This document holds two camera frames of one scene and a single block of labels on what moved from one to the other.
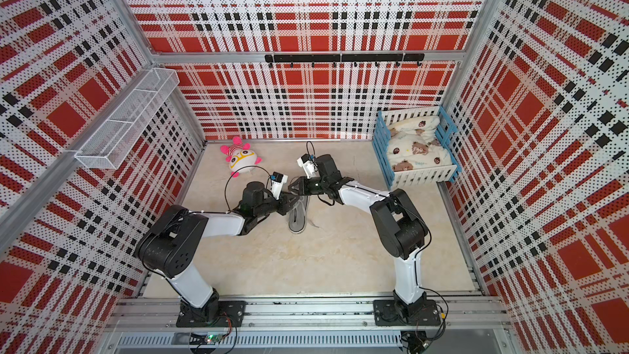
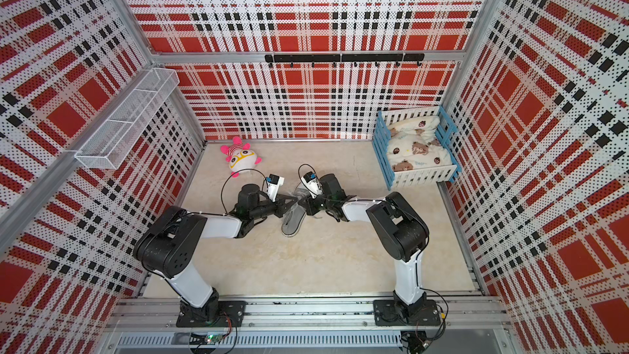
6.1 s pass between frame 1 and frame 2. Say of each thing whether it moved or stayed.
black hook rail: stayed
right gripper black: moved
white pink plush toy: stayed
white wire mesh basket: stayed
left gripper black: stayed
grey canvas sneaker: moved
